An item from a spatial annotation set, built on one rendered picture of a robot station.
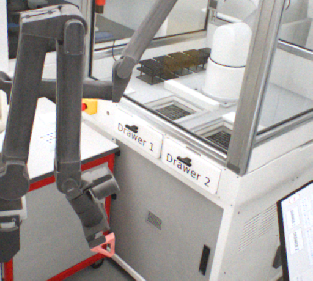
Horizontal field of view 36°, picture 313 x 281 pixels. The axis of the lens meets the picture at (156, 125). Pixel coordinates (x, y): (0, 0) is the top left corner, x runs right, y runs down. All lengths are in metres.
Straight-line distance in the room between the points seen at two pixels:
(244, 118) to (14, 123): 0.89
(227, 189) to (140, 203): 0.58
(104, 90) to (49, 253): 1.06
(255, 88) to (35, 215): 1.08
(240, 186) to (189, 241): 0.44
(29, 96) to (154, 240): 1.41
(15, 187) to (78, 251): 1.37
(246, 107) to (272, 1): 0.37
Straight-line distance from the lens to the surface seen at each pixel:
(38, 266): 2.37
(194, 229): 2.11
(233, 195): 1.86
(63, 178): 1.17
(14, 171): 1.13
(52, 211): 2.21
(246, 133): 1.74
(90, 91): 1.51
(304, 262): 1.41
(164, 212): 2.21
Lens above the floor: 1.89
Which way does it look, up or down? 27 degrees down
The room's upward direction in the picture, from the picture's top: 7 degrees clockwise
